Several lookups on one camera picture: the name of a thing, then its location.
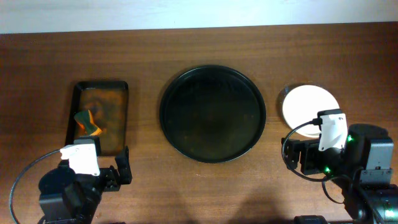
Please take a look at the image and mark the green and orange sponge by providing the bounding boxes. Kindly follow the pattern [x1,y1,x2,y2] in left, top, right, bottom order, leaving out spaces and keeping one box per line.
[74,110,103,136]

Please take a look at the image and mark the white plate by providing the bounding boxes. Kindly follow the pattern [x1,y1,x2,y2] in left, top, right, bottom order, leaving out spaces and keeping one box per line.
[282,85,340,129]

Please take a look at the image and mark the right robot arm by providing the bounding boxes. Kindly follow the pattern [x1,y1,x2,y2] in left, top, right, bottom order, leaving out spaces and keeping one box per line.
[281,124,397,223]

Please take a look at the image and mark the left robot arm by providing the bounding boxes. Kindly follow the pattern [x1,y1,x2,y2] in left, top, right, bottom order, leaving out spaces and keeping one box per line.
[39,136,132,223]

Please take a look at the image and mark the rectangular black sponge tray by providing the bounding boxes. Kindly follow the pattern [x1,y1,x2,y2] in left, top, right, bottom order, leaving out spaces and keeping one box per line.
[65,80,129,156]

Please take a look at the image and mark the round black tray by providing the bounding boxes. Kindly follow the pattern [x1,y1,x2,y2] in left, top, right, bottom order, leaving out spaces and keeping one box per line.
[159,65,267,164]

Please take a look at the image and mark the right black cable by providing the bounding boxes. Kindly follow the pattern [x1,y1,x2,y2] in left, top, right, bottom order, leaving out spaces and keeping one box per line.
[280,117,357,205]

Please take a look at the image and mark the black cable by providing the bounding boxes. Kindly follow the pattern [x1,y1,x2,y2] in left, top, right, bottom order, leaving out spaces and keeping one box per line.
[8,148,63,224]
[280,117,357,205]

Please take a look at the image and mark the left black cable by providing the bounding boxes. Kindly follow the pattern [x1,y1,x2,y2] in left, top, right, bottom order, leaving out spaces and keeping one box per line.
[8,148,63,224]

